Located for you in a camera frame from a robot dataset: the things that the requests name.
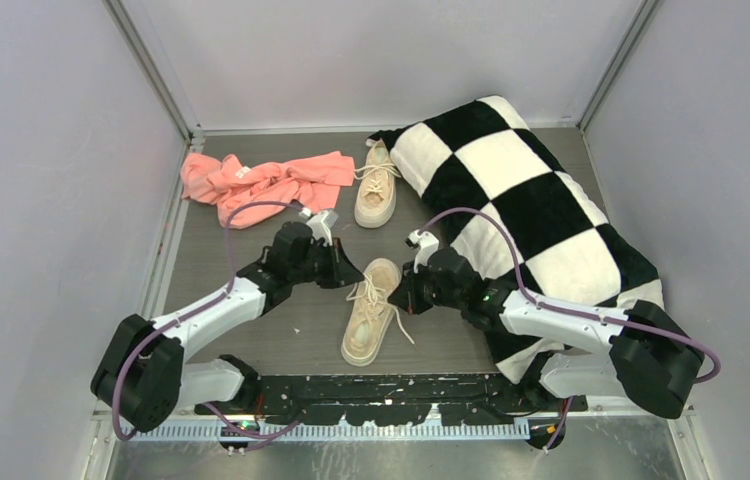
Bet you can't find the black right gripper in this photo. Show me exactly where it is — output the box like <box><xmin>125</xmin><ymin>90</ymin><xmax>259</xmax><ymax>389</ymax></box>
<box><xmin>390</xmin><ymin>259</ymin><xmax>465</xmax><ymax>316</ymax></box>

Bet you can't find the black white checkered pillow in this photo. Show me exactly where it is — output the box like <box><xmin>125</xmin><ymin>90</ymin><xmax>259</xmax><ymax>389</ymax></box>
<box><xmin>368</xmin><ymin>95</ymin><xmax>666</xmax><ymax>386</ymax></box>

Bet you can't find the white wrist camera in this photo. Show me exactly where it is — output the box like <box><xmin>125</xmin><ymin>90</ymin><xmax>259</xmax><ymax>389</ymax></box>
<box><xmin>299</xmin><ymin>207</ymin><xmax>338</xmax><ymax>246</ymax></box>
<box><xmin>406</xmin><ymin>229</ymin><xmax>440</xmax><ymax>273</ymax></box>

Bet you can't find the aluminium front rail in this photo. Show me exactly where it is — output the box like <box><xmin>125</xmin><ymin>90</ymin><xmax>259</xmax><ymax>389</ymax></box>
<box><xmin>91</xmin><ymin>372</ymin><xmax>696</xmax><ymax>444</ymax></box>

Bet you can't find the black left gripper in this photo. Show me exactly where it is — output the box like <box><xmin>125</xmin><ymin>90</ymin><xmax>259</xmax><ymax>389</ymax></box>
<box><xmin>289</xmin><ymin>237</ymin><xmax>363</xmax><ymax>289</ymax></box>

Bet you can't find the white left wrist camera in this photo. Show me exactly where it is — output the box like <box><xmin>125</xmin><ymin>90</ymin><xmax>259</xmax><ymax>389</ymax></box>
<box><xmin>299</xmin><ymin>207</ymin><xmax>338</xmax><ymax>246</ymax></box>

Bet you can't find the beige sneaker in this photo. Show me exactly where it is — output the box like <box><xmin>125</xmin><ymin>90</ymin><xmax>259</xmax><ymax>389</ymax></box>
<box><xmin>354</xmin><ymin>140</ymin><xmax>401</xmax><ymax>229</ymax></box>
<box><xmin>340</xmin><ymin>258</ymin><xmax>417</xmax><ymax>367</ymax></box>

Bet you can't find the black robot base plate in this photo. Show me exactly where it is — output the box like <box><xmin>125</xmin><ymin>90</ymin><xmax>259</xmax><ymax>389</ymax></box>
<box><xmin>213</xmin><ymin>374</ymin><xmax>563</xmax><ymax>427</ymax></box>

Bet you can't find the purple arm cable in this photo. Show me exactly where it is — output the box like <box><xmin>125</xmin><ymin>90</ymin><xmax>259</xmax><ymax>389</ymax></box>
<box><xmin>111</xmin><ymin>201</ymin><xmax>317</xmax><ymax>454</ymax></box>
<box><xmin>417</xmin><ymin>207</ymin><xmax>723</xmax><ymax>452</ymax></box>

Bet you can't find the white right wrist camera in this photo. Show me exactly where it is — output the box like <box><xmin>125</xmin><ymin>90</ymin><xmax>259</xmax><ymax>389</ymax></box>
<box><xmin>406</xmin><ymin>229</ymin><xmax>440</xmax><ymax>273</ymax></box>

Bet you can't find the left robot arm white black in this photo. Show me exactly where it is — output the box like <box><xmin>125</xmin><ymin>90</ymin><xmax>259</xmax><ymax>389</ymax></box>
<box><xmin>90</xmin><ymin>222</ymin><xmax>364</xmax><ymax>432</ymax></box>

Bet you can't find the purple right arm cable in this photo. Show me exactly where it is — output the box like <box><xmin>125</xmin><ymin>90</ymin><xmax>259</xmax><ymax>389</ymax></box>
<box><xmin>417</xmin><ymin>207</ymin><xmax>723</xmax><ymax>452</ymax></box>

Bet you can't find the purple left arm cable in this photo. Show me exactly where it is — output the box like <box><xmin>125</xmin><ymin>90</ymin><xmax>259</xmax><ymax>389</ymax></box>
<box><xmin>111</xmin><ymin>201</ymin><xmax>317</xmax><ymax>454</ymax></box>

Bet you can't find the pink cloth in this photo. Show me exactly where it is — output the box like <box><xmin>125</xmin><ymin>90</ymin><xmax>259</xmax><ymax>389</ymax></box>
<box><xmin>180</xmin><ymin>151</ymin><xmax>355</xmax><ymax>229</ymax></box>

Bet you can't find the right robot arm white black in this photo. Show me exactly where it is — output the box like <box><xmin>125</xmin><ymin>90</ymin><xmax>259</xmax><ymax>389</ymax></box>
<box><xmin>388</xmin><ymin>248</ymin><xmax>704</xmax><ymax>419</ymax></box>

